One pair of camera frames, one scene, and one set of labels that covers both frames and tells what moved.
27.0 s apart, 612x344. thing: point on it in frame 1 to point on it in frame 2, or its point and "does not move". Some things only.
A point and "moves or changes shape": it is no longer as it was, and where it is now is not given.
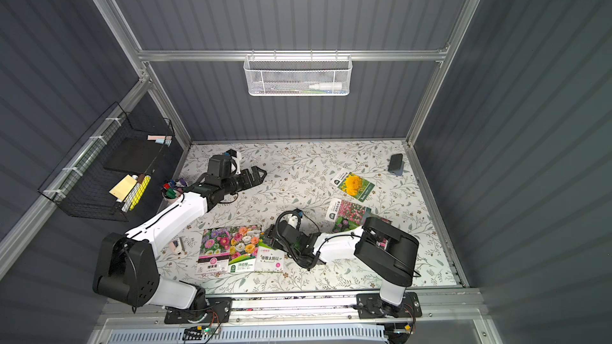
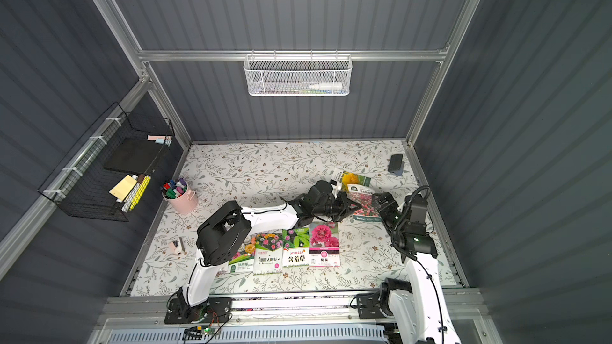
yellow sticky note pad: x=122 y=189 does not move
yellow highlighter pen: x=141 y=192 does not move
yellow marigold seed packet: x=352 y=184 does not move
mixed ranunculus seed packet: x=244 y=242 does not move
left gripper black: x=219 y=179 to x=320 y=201
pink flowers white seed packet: x=343 y=215 moves or changes shape
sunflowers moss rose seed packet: x=268 y=259 does not move
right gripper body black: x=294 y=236 to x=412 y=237
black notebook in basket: x=135 y=154 does not move
